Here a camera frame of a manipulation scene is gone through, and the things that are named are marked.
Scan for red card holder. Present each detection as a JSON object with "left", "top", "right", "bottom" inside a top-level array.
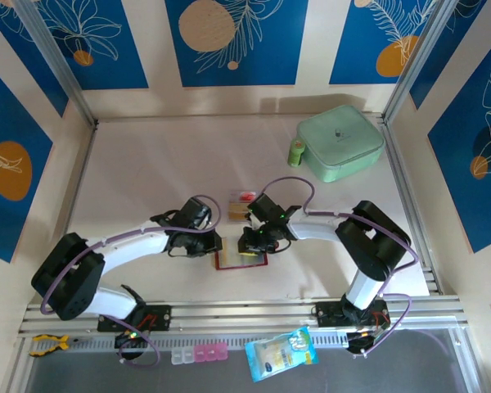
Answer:
[{"left": 214, "top": 237, "right": 279, "bottom": 272}]

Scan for aluminium frame post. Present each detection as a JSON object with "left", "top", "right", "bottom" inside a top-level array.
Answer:
[
  {"left": 14, "top": 0, "right": 100, "bottom": 129},
  {"left": 382, "top": 0, "right": 453, "bottom": 124}
]

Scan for aluminium front rail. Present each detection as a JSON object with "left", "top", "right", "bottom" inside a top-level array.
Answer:
[{"left": 18, "top": 295, "right": 470, "bottom": 339}]

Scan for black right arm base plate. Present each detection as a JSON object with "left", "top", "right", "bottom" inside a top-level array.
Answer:
[{"left": 312, "top": 300, "right": 390, "bottom": 328}]

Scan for grey slotted cable duct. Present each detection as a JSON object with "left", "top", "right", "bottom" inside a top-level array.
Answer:
[{"left": 71, "top": 330, "right": 353, "bottom": 350}]

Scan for plain beige card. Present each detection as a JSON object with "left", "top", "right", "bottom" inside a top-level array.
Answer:
[{"left": 219, "top": 238, "right": 241, "bottom": 265}]

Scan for pink pill box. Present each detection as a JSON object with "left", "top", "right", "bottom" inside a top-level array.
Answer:
[{"left": 192, "top": 343, "right": 229, "bottom": 364}]

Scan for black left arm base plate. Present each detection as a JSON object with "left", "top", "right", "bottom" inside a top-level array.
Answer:
[{"left": 97, "top": 304, "right": 173, "bottom": 332}]

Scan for mint green zip pouch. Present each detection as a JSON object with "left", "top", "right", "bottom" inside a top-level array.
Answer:
[{"left": 296, "top": 104, "right": 385, "bottom": 184}]

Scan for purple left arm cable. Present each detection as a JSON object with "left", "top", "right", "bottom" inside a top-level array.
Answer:
[{"left": 39, "top": 194, "right": 225, "bottom": 369}]

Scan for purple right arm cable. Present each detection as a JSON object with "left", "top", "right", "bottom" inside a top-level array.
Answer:
[{"left": 261, "top": 175, "right": 420, "bottom": 359}]

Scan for blue snack packet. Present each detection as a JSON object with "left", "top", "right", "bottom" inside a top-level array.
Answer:
[{"left": 244, "top": 326, "right": 320, "bottom": 384}]

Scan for aluminium side rail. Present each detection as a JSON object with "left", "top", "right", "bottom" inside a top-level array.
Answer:
[
  {"left": 378, "top": 114, "right": 441, "bottom": 296},
  {"left": 44, "top": 122, "right": 99, "bottom": 304}
]

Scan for clear pill box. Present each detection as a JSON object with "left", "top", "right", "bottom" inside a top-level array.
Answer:
[{"left": 170, "top": 350, "right": 196, "bottom": 365}]

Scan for yellow handled pliers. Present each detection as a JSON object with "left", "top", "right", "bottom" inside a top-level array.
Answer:
[{"left": 27, "top": 333, "right": 83, "bottom": 357}]

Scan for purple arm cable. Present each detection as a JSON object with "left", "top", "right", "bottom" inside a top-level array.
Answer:
[
  {"left": 39, "top": 194, "right": 225, "bottom": 369},
  {"left": 261, "top": 175, "right": 420, "bottom": 359}
]

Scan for small green bottle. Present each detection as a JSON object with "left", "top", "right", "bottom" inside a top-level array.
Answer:
[{"left": 287, "top": 138, "right": 306, "bottom": 168}]

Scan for card with red print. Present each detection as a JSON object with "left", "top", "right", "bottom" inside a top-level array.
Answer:
[{"left": 231, "top": 190, "right": 258, "bottom": 205}]

